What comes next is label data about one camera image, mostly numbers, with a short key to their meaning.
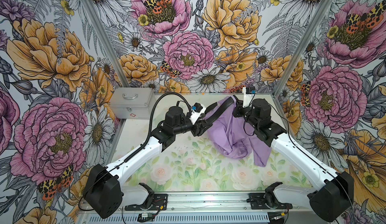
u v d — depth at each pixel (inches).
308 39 35.2
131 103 38.3
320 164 17.3
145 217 28.6
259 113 22.4
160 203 28.9
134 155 18.7
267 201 27.1
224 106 29.2
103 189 15.5
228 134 31.7
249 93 25.1
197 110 24.5
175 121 23.1
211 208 28.7
